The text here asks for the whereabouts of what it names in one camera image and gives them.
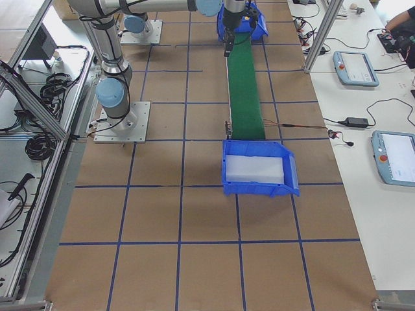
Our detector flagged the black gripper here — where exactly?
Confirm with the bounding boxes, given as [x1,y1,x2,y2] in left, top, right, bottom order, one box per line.
[222,8,243,57]

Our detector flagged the cardboard box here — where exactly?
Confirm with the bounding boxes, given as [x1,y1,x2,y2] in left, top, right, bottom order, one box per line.
[52,0,79,21]

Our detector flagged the black power adapter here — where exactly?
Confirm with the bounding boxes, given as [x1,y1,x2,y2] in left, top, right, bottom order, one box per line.
[338,117,370,128]

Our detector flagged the blue left storage bin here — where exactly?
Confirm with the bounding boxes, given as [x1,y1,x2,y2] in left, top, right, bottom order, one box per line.
[217,1,268,42]

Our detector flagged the teach pendant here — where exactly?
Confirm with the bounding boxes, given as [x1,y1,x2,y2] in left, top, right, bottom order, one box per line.
[333,51,379,87]
[371,130,414,187]

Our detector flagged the white foam pad right bin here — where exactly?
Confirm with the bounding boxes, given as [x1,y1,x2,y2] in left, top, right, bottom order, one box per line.
[225,155,284,184]

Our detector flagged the red black conveyor wires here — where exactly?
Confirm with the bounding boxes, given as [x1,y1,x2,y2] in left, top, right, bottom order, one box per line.
[263,119,355,147]

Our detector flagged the aluminium frame post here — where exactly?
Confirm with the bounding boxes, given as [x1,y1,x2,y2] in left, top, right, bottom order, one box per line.
[303,0,343,73]

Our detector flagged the far teach pendant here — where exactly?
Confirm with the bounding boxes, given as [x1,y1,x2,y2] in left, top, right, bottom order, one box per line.
[333,51,379,87]

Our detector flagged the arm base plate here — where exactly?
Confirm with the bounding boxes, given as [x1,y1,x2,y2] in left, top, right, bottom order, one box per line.
[121,16,163,45]
[93,101,150,143]

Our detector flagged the green conveyor belt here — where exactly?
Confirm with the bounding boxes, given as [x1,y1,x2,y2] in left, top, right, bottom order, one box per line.
[227,32,265,140]

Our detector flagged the near teach pendant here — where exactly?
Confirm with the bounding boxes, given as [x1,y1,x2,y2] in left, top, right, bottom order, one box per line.
[371,130,414,187]

